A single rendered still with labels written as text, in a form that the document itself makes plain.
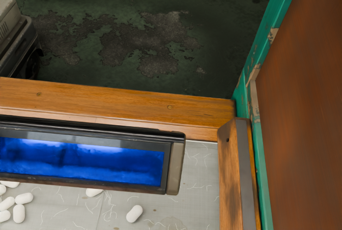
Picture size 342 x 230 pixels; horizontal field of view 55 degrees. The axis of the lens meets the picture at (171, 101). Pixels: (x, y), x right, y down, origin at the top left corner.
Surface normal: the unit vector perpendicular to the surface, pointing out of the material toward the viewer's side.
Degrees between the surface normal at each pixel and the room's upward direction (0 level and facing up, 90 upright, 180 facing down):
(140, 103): 0
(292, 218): 90
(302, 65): 90
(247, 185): 0
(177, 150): 58
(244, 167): 0
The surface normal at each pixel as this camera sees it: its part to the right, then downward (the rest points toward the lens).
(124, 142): 0.00, 0.37
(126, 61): 0.08, -0.59
